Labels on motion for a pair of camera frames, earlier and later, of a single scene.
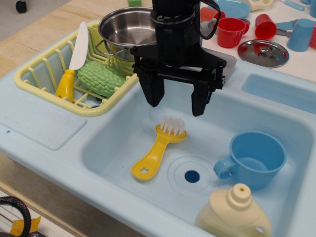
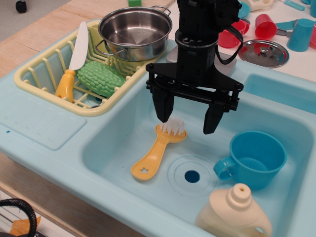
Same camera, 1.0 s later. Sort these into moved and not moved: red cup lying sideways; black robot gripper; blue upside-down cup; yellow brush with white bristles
Moved: black robot gripper
Not moved: blue upside-down cup; red cup lying sideways; yellow brush with white bristles
